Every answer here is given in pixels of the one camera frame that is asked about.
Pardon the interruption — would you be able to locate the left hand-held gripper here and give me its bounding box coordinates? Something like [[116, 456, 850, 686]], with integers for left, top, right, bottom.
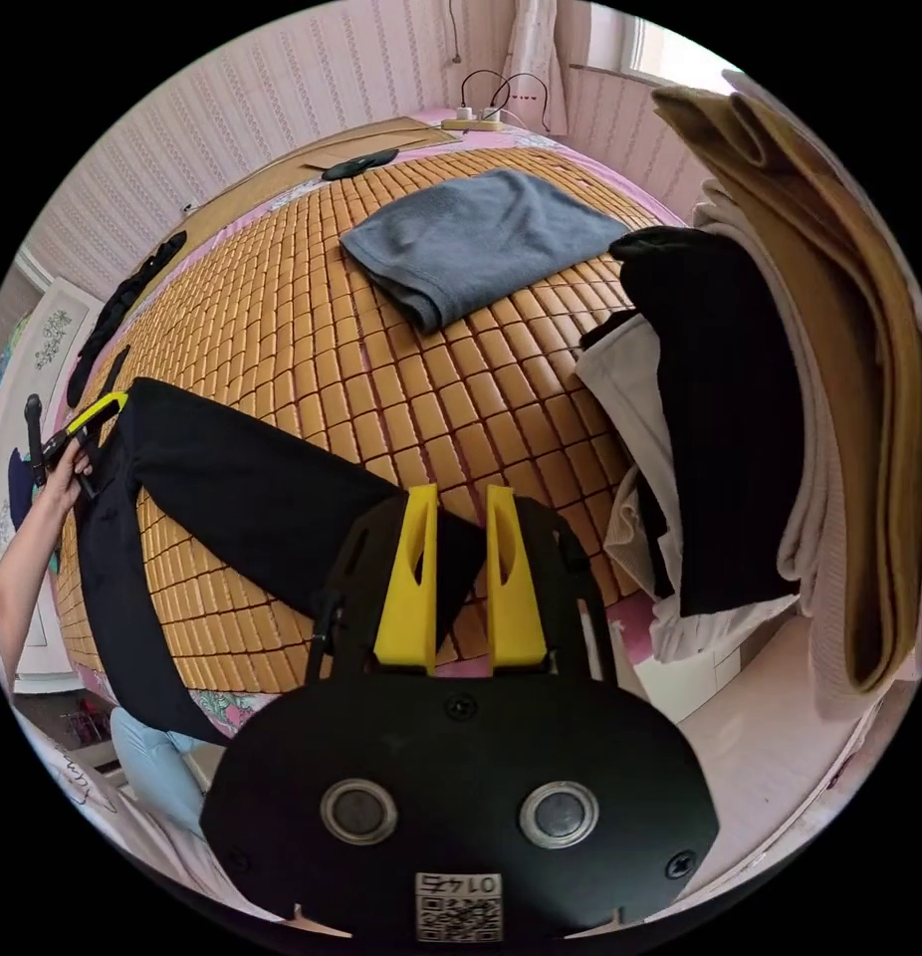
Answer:
[[42, 392, 129, 500]]

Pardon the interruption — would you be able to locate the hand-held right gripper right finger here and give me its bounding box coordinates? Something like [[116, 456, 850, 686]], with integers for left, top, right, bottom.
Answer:
[[487, 485, 549, 677]]

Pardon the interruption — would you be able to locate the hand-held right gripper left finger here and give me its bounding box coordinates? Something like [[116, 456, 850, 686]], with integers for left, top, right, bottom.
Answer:
[[372, 483, 440, 676]]

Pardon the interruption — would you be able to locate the black long sleeve shirt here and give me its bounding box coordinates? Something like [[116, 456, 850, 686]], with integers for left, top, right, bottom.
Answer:
[[57, 376, 500, 748]]

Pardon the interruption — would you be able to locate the person's left forearm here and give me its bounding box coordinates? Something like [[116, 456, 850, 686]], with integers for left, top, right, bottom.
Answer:
[[0, 489, 65, 700]]

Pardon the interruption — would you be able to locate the person's left hand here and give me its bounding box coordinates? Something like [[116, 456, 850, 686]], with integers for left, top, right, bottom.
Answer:
[[38, 440, 95, 518]]

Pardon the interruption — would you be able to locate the black cloth strip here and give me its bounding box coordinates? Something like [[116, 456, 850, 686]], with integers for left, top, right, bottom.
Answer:
[[65, 229, 189, 408]]

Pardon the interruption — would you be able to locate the bed with woven mat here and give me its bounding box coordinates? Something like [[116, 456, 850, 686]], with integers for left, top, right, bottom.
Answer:
[[54, 112, 701, 737]]

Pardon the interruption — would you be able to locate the pile of clothes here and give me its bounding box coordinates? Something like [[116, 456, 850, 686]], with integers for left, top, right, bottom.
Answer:
[[575, 71, 922, 722]]

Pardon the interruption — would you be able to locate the person's body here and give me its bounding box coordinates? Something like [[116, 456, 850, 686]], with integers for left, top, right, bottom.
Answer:
[[27, 705, 283, 924]]

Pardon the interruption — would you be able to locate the folded blue-grey garment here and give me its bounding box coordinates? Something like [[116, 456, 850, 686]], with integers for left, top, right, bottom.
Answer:
[[339, 167, 632, 336]]

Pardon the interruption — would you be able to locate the black eye mask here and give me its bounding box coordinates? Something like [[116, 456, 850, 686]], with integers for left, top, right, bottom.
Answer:
[[321, 146, 400, 182]]

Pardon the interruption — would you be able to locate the flat brown board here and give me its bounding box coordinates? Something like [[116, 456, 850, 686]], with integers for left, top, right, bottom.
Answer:
[[302, 116, 464, 171]]

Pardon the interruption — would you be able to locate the white power strip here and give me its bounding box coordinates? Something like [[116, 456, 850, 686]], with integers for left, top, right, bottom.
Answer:
[[440, 106, 507, 135]]

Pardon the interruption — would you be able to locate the white patterned curtain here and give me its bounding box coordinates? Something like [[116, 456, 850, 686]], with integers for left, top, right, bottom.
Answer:
[[504, 0, 572, 137]]

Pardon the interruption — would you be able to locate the window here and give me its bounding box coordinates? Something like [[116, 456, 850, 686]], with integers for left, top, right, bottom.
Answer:
[[585, 8, 735, 85]]

